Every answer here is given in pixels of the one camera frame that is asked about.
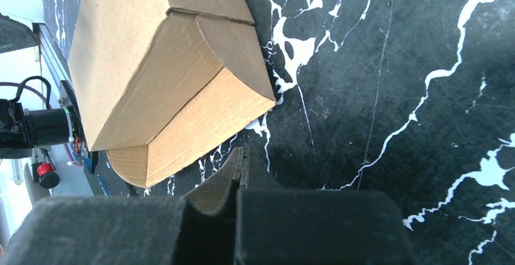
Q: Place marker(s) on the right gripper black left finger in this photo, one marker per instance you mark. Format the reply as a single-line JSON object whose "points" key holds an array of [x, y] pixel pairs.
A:
{"points": [[196, 228]]}

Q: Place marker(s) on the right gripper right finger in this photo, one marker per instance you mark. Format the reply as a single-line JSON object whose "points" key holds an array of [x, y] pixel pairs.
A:
{"points": [[277, 225]]}

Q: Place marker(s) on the brown cardboard box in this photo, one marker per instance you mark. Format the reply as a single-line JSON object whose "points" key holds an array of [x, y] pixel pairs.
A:
{"points": [[160, 83]]}

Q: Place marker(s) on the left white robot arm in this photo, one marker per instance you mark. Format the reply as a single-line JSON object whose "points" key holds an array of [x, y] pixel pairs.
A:
{"points": [[23, 130]]}

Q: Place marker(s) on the aluminium frame rail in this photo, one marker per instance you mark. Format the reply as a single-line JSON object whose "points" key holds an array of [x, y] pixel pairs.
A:
{"points": [[59, 71]]}

